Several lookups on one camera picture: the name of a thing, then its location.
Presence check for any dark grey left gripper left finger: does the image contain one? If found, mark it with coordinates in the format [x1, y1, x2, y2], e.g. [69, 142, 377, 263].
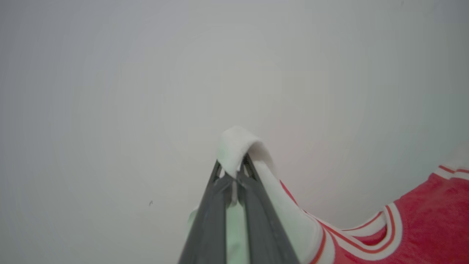
[178, 159, 236, 264]

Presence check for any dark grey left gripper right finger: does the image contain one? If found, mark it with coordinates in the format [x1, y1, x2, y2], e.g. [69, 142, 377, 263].
[236, 153, 299, 264]

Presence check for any red and white garment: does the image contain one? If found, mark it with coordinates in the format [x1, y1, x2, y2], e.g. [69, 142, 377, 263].
[187, 126, 469, 264]

